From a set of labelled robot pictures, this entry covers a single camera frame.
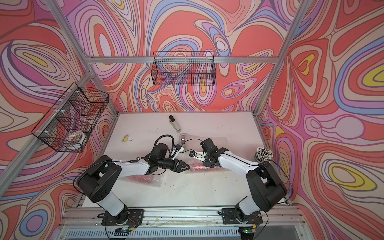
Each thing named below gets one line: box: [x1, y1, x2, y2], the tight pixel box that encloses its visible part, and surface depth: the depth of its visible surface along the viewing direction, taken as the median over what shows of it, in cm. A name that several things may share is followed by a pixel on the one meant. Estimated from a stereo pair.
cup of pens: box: [254, 146, 274, 163], surface depth 78 cm
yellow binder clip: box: [121, 134, 133, 143], surface depth 106 cm
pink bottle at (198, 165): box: [190, 161, 217, 170], surface depth 87 cm
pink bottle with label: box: [128, 175, 155, 184], surface depth 82 cm
